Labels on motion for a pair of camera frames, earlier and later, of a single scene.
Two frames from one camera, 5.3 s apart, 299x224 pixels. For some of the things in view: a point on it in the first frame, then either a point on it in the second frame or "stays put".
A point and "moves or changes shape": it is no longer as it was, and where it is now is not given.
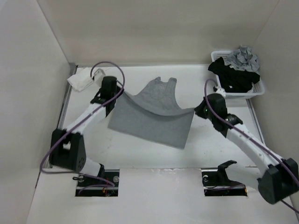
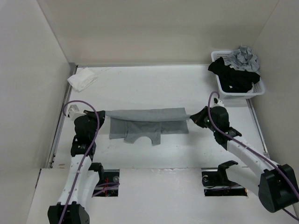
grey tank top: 154,113 moves or changes shape
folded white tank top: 81,80 stays put
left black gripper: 119,89 → 91,115
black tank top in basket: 232,80 stays put
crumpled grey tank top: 242,59 stays put
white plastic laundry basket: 259,89 stays put
